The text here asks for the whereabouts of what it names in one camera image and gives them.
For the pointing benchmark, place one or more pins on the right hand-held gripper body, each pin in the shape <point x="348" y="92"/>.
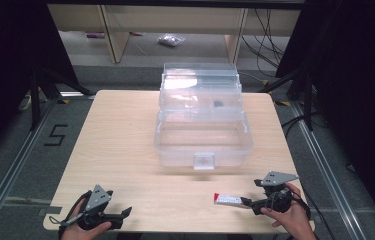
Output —
<point x="276" y="193"/>

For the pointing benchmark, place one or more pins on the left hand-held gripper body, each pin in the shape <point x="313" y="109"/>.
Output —
<point x="96" y="200"/>

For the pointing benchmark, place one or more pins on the small red white packet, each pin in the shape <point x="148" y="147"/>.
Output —
<point x="229" y="199"/>

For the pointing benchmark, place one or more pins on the clear plastic storage box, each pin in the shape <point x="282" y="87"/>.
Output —
<point x="205" y="133"/>

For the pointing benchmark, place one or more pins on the person's left hand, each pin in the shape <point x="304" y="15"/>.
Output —
<point x="85" y="233"/>

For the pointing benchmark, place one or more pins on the person's right hand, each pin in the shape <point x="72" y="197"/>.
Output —
<point x="293" y="220"/>

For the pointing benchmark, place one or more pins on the black tape floor mark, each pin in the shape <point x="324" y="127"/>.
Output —
<point x="56" y="135"/>

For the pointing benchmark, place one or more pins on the yellow floor tape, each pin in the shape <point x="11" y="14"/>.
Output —
<point x="283" y="103"/>
<point x="63" y="101"/>

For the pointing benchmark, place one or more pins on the black metal stand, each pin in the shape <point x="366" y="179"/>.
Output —
<point x="307" y="100"/>
<point x="35" y="100"/>

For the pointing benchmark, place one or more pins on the black curtain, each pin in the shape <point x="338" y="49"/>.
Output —
<point x="358" y="83"/>
<point x="8" y="66"/>

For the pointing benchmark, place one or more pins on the purple object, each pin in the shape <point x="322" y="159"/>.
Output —
<point x="95" y="34"/>

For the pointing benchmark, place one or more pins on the clear plastic bag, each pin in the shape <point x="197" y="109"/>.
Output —
<point x="171" y="40"/>

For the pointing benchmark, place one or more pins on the aluminium floor rail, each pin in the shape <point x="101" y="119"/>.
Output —
<point x="11" y="173"/>
<point x="328" y="173"/>

